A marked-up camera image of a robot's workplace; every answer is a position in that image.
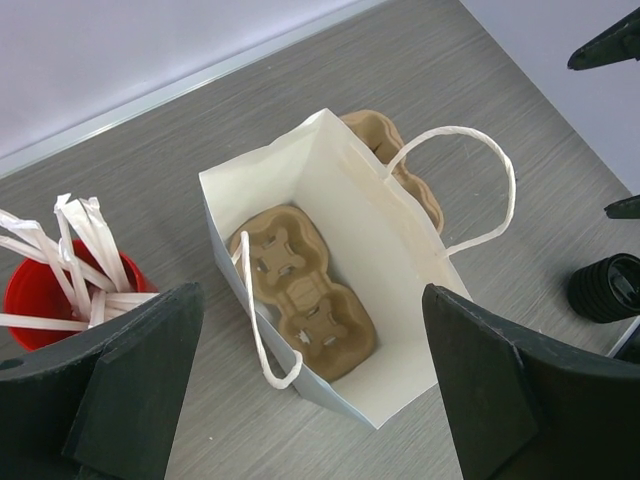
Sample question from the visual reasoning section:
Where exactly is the brown pulp cup carrier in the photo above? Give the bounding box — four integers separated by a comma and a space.
230, 205, 376, 382

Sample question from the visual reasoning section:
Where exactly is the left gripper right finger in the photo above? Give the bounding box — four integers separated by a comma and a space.
422, 284, 639, 479

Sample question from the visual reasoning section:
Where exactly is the brown cup carrier stack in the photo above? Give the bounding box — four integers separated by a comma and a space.
340, 110, 444, 234

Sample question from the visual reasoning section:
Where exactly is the light blue paper bag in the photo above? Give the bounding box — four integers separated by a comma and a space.
198, 108, 517, 431

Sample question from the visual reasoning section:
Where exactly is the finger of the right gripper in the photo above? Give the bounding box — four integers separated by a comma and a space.
567, 8, 640, 70
604, 195, 640, 220

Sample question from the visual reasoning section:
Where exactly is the red cup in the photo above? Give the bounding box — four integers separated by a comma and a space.
3, 239, 158, 351

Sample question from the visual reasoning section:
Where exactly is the black lid stack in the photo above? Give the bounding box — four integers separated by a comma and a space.
567, 253, 639, 324

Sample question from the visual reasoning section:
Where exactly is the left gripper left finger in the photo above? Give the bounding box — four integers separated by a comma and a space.
1, 283, 204, 479

